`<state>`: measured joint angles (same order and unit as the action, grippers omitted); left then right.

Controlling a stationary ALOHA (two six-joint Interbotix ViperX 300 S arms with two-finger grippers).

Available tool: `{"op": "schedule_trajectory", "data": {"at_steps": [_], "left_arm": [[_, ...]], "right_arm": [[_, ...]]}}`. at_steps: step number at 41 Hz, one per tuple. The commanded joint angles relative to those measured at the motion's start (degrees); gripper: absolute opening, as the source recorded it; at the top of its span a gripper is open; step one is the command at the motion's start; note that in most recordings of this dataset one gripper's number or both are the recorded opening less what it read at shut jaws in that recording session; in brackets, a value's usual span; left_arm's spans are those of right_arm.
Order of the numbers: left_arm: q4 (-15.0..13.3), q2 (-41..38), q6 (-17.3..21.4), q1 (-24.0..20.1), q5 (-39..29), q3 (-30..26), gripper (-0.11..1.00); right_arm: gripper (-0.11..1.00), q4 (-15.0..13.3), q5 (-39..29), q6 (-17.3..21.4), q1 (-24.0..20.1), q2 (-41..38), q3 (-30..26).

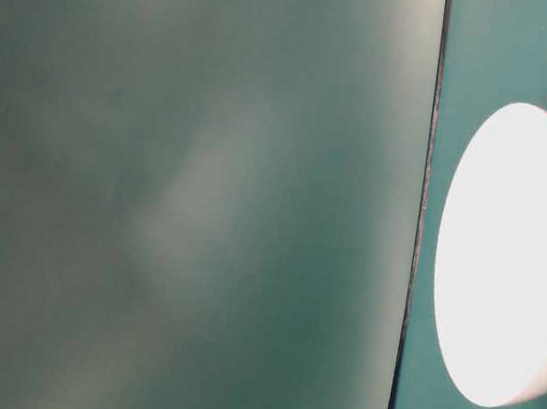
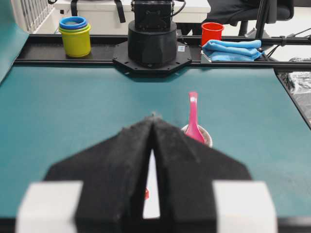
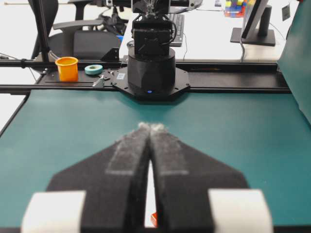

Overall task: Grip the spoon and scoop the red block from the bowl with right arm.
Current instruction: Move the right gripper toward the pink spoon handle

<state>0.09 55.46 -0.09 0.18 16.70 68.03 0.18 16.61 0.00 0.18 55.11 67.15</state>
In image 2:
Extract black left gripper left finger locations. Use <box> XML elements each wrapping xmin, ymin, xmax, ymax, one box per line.
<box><xmin>17</xmin><ymin>116</ymin><xmax>154</xmax><ymax>233</ymax></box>

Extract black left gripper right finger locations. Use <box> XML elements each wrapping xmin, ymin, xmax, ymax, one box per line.
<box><xmin>152</xmin><ymin>116</ymin><xmax>278</xmax><ymax>233</ymax></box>

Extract pink plastic spoon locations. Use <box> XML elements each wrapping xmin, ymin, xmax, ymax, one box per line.
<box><xmin>186</xmin><ymin>91</ymin><xmax>205</xmax><ymax>144</ymax></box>

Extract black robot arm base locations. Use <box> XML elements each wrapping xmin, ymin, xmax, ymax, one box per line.
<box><xmin>113</xmin><ymin>0</ymin><xmax>192</xmax><ymax>73</ymax></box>

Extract white bowl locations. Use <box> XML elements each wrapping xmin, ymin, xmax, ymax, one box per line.
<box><xmin>143</xmin><ymin>150</ymin><xmax>160</xmax><ymax>219</ymax></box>

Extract small crackle ceramic cup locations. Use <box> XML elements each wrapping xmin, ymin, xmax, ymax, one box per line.
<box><xmin>180</xmin><ymin>124</ymin><xmax>213</xmax><ymax>148</ymax></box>

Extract blue folded cloth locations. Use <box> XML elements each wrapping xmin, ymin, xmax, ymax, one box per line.
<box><xmin>202</xmin><ymin>39</ymin><xmax>263</xmax><ymax>62</ymax></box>

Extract yellow green stacked cups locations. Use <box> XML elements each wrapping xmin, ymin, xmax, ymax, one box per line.
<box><xmin>59</xmin><ymin>24</ymin><xmax>91</xmax><ymax>58</ymax></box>

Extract red plastic cup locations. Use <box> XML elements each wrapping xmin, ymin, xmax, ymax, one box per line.
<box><xmin>201</xmin><ymin>22</ymin><xmax>224</xmax><ymax>46</ymax></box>

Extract crumpled foil sheet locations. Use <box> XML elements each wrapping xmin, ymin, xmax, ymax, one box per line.
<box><xmin>277</xmin><ymin>71</ymin><xmax>311</xmax><ymax>122</ymax></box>

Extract white storage box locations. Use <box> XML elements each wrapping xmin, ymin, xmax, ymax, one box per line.
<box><xmin>54</xmin><ymin>0</ymin><xmax>211</xmax><ymax>24</ymax></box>

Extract black office chair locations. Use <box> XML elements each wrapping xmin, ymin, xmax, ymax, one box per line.
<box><xmin>205</xmin><ymin>0</ymin><xmax>294</xmax><ymax>35</ymax></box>

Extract black aluminium rail frame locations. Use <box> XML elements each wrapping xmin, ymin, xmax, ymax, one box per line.
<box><xmin>0</xmin><ymin>35</ymin><xmax>311</xmax><ymax>137</ymax></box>

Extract blue ring cup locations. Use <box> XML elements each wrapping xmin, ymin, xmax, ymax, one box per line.
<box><xmin>59</xmin><ymin>16</ymin><xmax>88</xmax><ymax>30</ymax></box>

